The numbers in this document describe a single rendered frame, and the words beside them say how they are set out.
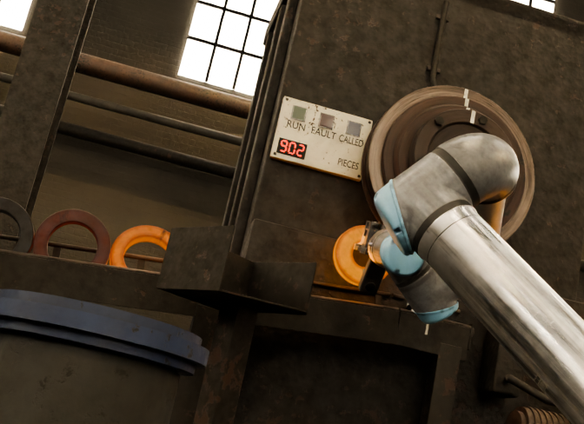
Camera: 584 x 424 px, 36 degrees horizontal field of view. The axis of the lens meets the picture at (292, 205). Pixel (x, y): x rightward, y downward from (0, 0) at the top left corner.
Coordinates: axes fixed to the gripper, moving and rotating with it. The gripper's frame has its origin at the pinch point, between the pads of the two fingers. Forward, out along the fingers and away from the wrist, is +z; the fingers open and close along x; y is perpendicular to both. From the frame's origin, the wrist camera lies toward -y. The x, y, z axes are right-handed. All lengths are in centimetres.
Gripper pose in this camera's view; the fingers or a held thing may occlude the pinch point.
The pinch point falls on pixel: (364, 248)
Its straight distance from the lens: 229.3
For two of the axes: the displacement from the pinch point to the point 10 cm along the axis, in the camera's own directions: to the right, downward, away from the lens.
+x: -9.6, -2.6, -1.4
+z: -1.4, -0.4, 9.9
